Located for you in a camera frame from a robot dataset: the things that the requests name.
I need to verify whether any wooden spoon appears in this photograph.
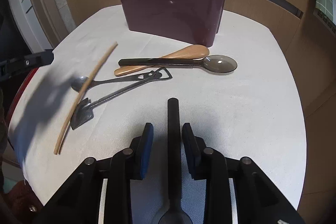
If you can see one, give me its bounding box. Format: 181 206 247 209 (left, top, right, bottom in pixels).
114 44 210 77

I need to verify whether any maroon plastic utensil caddy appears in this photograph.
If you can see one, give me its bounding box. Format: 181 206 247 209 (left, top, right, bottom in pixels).
120 0 225 47

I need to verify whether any dark metal shovel spoon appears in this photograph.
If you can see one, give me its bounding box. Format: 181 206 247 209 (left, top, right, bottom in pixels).
70 67 173 130

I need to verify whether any smoky translucent plastic spoon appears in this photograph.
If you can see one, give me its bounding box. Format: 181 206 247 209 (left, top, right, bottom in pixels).
118 55 238 73

